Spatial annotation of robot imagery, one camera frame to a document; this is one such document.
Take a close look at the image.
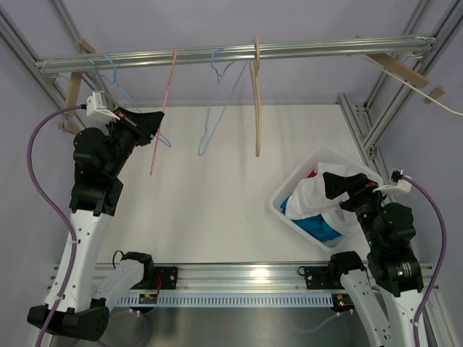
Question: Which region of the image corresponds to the light blue wire hanger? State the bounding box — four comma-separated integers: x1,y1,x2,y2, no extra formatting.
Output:
197,47,248,157

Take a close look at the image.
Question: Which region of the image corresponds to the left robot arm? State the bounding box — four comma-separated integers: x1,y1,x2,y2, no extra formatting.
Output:
27,107,165,346

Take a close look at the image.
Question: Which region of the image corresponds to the wooden hanger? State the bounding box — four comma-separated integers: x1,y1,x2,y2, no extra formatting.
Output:
249,37,262,158

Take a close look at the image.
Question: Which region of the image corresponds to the pink wire hanger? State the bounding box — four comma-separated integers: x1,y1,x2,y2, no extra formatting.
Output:
149,49,178,176

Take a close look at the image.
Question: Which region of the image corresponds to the left wooden bracket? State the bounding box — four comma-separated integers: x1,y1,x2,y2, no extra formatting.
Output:
59,38,95,134

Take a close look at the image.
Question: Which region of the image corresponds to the metal hanging rail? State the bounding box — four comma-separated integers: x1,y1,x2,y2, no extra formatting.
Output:
35,35,438,74

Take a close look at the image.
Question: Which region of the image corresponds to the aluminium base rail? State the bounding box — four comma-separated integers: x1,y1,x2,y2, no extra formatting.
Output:
46,262,441,308

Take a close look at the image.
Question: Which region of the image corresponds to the blue t shirt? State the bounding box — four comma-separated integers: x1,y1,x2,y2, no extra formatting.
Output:
291,197,341,242

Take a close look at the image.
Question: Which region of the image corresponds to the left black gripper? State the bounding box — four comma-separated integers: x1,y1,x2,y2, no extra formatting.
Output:
105,107,163,177

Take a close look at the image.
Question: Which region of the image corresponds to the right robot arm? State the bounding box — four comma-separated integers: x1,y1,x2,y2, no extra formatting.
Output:
323,172,428,346

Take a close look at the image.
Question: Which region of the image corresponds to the red t shirt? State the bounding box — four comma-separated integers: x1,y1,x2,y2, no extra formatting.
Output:
307,170,318,179

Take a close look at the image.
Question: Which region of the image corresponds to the white mesh shirt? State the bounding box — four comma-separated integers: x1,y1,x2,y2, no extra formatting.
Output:
280,162,379,236

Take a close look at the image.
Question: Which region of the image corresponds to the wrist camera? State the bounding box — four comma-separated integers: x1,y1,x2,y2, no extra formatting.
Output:
85,90,120,124
373,169,412,196

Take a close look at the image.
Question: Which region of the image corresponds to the wooden bracket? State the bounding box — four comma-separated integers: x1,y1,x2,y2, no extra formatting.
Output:
362,53,446,105
59,38,95,134

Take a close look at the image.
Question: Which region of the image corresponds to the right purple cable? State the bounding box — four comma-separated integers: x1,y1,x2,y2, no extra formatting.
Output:
403,176,448,347

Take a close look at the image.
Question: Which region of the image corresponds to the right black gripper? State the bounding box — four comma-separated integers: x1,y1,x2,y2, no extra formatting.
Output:
323,171,393,249

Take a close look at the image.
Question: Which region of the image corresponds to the right wooden bracket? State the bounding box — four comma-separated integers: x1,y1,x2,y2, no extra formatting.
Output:
362,53,446,105

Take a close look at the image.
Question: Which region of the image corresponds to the white plastic basket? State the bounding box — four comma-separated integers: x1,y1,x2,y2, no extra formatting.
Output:
269,146,383,253

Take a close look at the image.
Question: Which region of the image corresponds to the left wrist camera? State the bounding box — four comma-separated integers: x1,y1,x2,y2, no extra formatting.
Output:
85,90,120,124

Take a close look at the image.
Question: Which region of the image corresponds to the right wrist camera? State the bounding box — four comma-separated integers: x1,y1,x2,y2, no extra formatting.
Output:
373,169,412,196

